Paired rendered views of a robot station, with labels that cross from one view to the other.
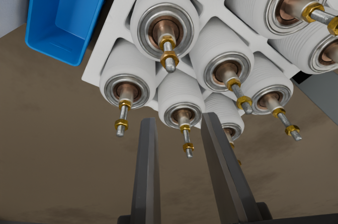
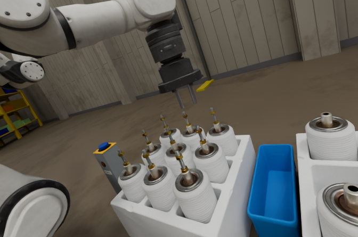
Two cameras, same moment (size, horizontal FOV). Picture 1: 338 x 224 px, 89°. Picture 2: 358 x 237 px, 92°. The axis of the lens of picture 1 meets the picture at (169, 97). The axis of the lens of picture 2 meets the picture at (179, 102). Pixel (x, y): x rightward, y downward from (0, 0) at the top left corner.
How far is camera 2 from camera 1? 0.39 m
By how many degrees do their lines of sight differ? 34
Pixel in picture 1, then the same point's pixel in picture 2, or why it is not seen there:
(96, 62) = (243, 143)
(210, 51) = (185, 154)
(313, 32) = (141, 176)
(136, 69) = (217, 138)
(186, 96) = (192, 138)
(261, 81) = (158, 154)
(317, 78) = not seen: hidden behind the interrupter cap
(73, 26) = (282, 175)
